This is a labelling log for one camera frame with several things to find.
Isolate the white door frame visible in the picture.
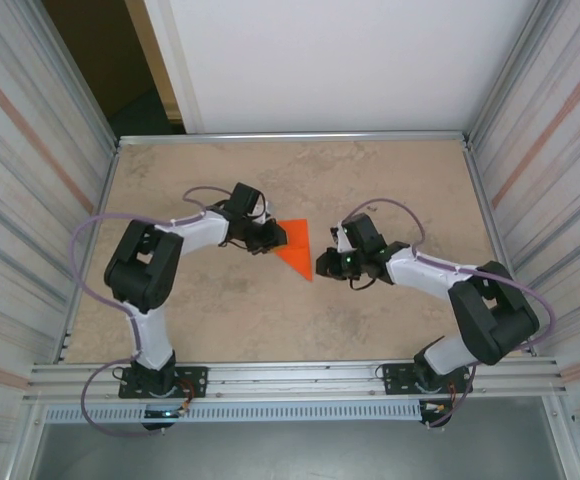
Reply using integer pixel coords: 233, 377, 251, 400
123, 0, 206, 135

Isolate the aluminium frame side bar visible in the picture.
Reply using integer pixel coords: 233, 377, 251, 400
58, 142, 122, 364
462, 139, 539, 359

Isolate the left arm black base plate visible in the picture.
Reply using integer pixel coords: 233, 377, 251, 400
118, 366, 209, 400

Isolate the small circuit board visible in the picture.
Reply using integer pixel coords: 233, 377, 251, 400
142, 407, 192, 420

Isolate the aluminium frame cross bar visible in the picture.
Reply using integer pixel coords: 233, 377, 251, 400
117, 130, 471, 148

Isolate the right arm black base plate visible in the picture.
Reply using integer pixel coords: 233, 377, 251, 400
382, 360, 473, 396

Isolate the orange paper sheet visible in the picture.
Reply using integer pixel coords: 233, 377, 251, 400
273, 218, 315, 284

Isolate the aluminium mounting rail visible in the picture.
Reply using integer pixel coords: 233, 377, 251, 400
22, 355, 569, 404

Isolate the aluminium frame post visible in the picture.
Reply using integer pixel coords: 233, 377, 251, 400
19, 0, 120, 147
469, 0, 564, 139

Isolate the black cable connector mount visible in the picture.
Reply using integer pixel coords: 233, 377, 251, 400
418, 398, 457, 430

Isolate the grey metal lower shelf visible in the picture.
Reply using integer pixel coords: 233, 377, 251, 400
29, 399, 566, 480

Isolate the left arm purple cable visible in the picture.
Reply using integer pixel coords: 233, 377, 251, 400
72, 185, 236, 439

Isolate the grey slotted cable duct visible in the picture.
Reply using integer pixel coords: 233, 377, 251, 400
43, 402, 424, 424

